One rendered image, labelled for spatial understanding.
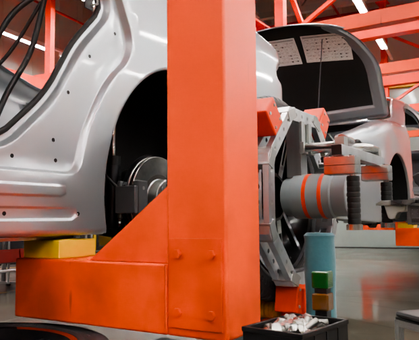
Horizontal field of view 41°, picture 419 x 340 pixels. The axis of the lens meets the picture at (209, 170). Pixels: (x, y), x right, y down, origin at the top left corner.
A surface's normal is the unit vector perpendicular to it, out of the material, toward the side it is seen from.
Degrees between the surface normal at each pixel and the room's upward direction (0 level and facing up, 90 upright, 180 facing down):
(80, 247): 90
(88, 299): 90
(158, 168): 90
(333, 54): 139
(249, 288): 90
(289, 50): 143
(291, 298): 80
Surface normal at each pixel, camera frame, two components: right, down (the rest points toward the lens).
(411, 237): -0.53, -0.07
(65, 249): 0.85, -0.05
